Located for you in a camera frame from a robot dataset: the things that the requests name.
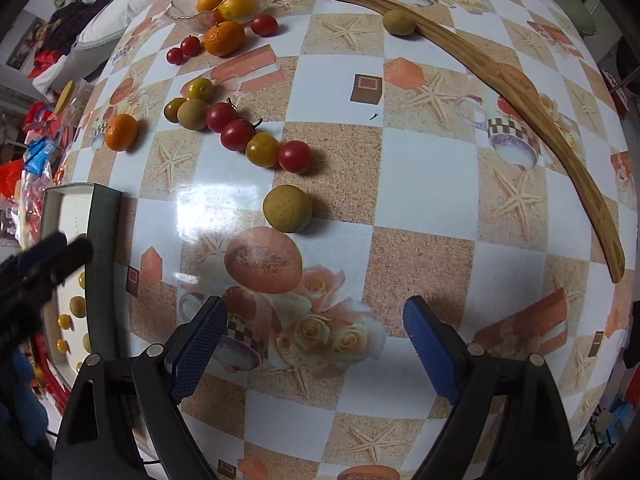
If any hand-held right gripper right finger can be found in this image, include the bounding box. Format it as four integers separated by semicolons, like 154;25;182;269
402;296;581;480

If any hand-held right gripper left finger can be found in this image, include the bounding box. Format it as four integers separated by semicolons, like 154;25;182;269
52;296;228;480

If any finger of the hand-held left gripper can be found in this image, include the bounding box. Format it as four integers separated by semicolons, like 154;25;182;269
17;232;68;273
35;238;94;291

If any grey box with white inside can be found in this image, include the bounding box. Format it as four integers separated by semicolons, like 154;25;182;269
37;184;138;396

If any person's left forearm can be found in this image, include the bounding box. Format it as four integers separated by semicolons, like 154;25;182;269
0;347;48;443

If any pile of colourful packets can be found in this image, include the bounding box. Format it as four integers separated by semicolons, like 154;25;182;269
0;100;76;241

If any yellow flat item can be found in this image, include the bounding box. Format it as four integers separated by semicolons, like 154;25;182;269
54;81;76;113

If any red cloth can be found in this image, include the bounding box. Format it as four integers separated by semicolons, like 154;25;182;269
27;50;68;81

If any yellow-green cherry tomato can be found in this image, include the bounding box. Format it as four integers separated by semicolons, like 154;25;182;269
187;78;215;101

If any dark purple cloth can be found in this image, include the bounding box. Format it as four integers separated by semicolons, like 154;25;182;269
47;2;108;51

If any long curved wooden stick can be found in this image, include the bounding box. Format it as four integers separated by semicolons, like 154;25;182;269
282;0;626;283

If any pale green seat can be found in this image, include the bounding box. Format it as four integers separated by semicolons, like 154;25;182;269
555;0;598;38

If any wall poster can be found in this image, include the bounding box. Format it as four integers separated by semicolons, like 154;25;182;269
5;17;48;71

